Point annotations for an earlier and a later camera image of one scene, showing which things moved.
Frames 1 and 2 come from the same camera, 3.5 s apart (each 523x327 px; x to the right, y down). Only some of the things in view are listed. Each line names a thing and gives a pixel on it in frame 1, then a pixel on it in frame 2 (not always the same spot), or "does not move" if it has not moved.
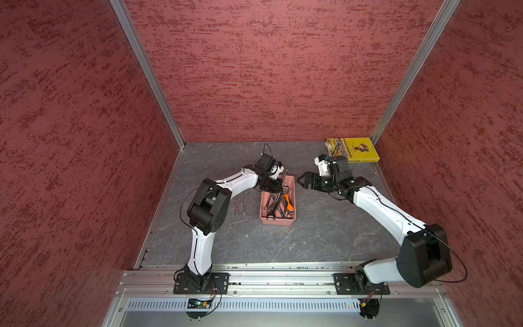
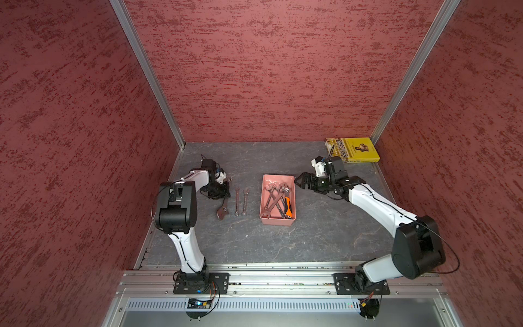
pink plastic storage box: (280, 208) does not move
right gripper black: (314, 185) does not move
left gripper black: (276, 188) -> (222, 194)
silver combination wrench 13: (236, 212) does not move
